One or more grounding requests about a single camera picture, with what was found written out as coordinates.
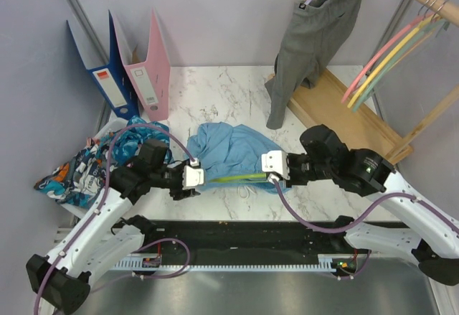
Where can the lime green hanger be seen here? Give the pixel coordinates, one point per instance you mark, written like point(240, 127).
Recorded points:
point(240, 179)

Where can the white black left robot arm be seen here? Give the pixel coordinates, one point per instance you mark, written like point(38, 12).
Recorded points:
point(65, 276)

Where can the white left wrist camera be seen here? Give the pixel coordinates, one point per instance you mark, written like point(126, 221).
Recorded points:
point(193, 174)

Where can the yellow hanger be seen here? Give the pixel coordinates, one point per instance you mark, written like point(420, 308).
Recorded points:
point(400, 49)

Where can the patterned blue orange clothes pile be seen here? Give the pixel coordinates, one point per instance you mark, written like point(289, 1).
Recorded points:
point(97, 164)

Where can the light blue cable duct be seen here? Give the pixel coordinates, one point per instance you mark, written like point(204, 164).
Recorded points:
point(240, 262)

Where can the wooden clothes rack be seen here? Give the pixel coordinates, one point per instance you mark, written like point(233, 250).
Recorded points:
point(364, 128)

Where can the grey shorts on hanger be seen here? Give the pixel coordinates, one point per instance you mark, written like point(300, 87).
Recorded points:
point(316, 32)

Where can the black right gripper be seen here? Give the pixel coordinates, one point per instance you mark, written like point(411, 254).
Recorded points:
point(292, 181)

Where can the pink hanger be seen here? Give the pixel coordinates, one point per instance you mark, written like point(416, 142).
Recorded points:
point(401, 33)

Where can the white plastic laundry basket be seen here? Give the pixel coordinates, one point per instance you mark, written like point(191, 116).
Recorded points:
point(86, 186)

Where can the light blue mesh shorts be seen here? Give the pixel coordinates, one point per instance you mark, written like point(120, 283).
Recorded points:
point(228, 151)

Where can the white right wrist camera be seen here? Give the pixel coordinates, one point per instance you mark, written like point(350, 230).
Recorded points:
point(275, 165)

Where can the pink ring binder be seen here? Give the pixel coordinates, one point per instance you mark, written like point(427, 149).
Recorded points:
point(149, 77)

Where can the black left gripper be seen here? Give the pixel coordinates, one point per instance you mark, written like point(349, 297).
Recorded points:
point(180, 193)

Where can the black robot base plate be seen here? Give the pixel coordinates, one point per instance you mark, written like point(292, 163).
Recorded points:
point(203, 238)

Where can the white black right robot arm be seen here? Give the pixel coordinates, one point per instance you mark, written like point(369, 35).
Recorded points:
point(399, 220)

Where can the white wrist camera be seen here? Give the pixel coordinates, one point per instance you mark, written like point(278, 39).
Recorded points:
point(193, 174)
point(275, 165)

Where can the blue ring binder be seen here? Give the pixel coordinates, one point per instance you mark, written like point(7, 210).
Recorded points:
point(110, 76)

